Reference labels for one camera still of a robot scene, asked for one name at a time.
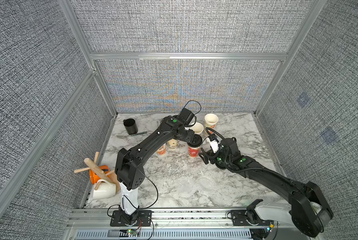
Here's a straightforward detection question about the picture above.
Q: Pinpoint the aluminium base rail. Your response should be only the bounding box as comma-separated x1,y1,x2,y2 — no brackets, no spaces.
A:
63,208,308,240

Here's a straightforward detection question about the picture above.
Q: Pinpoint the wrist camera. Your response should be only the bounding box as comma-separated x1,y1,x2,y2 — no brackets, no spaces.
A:
177,108,197,128
206,137,240,156

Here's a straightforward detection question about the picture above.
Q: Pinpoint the fork with teal handle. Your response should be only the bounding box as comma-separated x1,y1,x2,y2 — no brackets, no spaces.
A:
117,131,148,139

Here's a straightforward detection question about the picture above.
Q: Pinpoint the wooden mug tree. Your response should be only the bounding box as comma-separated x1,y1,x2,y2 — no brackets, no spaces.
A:
73,152,120,193

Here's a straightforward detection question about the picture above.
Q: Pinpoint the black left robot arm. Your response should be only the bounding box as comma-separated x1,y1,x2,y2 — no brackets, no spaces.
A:
115,110,197,226

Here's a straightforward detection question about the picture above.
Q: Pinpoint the red milk tea paper cup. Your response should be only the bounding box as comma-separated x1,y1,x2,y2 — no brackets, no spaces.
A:
189,146,200,158

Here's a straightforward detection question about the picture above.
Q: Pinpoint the white mug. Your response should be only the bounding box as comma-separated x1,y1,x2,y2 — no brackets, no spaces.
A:
92,179,117,200

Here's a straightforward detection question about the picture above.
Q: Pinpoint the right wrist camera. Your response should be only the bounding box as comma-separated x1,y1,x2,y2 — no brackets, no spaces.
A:
206,137,240,156

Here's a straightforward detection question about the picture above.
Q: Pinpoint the orange mug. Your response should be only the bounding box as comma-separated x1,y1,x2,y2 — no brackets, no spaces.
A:
89,165,109,185

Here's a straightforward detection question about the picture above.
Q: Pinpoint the black plastic cup lid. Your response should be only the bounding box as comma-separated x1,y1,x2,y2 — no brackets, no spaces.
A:
188,135,203,148

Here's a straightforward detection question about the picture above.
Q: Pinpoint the black cylindrical cup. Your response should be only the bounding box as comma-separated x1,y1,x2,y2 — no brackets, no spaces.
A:
123,118,138,135

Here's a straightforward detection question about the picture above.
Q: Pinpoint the yellow paper cup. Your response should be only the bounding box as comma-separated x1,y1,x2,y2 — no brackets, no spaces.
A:
190,122,204,135

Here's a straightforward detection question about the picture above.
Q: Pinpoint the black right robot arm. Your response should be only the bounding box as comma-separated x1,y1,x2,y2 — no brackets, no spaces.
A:
200,153,334,237

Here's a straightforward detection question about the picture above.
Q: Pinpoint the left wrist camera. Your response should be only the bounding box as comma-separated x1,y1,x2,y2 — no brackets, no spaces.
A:
177,108,197,128

